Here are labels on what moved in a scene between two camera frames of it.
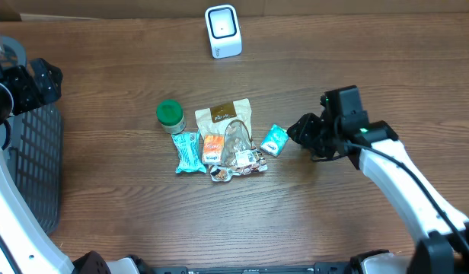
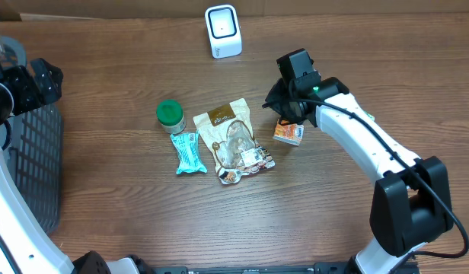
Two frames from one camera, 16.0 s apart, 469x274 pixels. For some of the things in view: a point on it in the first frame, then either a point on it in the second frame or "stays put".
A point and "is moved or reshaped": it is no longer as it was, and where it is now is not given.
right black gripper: (304, 138) -> (276, 105)
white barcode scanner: (223, 30) stays put
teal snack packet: (189, 144) stays put
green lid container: (170, 115) stays put
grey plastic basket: (33, 151) stays put
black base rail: (319, 268) stays put
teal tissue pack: (275, 141) is moved or reshaped
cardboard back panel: (95, 10) stays put
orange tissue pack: (213, 149) -> (291, 133)
